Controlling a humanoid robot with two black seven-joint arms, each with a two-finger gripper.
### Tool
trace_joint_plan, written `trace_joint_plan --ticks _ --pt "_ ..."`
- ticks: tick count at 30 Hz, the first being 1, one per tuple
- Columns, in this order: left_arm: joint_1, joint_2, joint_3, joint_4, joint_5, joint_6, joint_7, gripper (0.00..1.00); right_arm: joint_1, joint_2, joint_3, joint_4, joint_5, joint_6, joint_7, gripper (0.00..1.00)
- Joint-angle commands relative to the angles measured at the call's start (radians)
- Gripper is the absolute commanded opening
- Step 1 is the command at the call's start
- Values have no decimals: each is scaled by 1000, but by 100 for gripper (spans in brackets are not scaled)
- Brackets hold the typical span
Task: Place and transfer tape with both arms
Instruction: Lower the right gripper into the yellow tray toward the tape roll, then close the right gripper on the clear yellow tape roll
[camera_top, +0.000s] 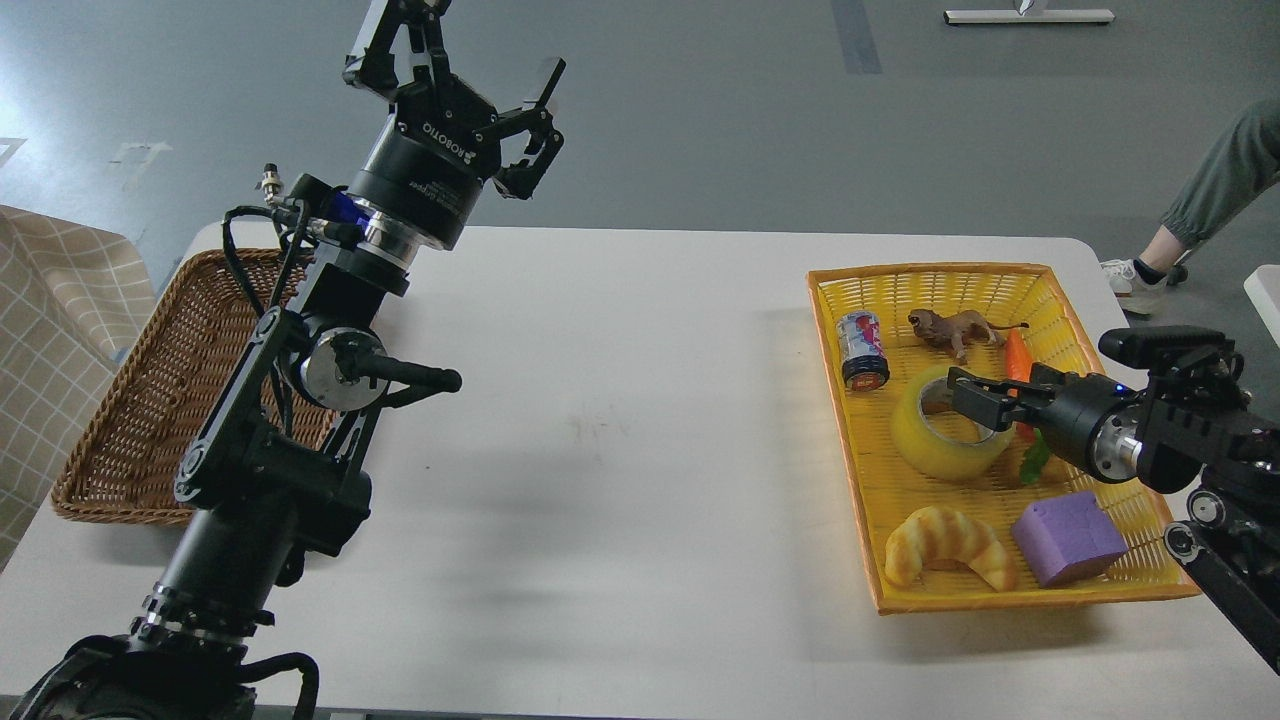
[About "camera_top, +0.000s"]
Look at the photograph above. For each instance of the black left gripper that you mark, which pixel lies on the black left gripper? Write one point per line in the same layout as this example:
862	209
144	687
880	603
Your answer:
430	165

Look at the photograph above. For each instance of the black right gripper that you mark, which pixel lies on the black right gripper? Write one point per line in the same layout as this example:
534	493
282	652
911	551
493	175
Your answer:
1082	418

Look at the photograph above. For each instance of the yellow tape roll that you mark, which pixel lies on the yellow tape roll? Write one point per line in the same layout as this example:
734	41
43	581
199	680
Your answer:
940	435

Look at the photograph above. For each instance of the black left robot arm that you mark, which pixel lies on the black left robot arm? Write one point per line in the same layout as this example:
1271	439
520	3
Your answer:
275	472

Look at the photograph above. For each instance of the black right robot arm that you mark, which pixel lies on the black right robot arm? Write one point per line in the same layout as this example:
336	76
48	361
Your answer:
1189	430

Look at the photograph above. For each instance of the orange toy carrot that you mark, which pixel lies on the orange toy carrot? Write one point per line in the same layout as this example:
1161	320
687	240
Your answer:
1018	363

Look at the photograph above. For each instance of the brown toy lion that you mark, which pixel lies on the brown toy lion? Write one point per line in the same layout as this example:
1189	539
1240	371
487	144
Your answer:
954	331

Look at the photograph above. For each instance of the yellow plastic basket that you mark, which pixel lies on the yellow plastic basket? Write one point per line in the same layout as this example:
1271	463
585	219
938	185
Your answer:
887	486

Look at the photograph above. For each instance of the purple foam block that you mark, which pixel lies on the purple foam block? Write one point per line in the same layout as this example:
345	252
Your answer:
1067	538

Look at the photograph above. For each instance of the small drink can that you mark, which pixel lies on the small drink can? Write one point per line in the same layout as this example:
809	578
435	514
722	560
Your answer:
864	366

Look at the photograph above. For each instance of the white sneaker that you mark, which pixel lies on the white sneaker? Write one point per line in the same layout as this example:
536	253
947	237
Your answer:
1133	293

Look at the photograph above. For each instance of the toy croissant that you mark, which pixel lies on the toy croissant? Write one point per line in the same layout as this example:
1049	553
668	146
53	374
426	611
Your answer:
940	533

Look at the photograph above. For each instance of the white object at edge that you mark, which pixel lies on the white object at edge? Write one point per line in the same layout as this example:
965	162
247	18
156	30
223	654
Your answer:
1262	288

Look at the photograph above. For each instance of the person leg grey trousers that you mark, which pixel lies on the person leg grey trousers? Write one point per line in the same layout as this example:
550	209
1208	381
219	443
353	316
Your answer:
1242	164

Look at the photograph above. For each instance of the white metal floor stand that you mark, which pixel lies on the white metal floor stand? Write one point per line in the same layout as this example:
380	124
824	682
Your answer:
1029	13

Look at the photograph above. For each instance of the beige checkered cloth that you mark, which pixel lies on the beige checkered cloth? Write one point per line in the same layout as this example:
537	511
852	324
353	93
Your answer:
74	299

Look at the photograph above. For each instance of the brown wicker basket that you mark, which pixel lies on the brown wicker basket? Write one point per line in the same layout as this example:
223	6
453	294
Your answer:
123	467

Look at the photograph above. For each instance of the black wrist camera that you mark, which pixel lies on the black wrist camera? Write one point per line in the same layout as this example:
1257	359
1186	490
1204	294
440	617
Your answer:
1156	346

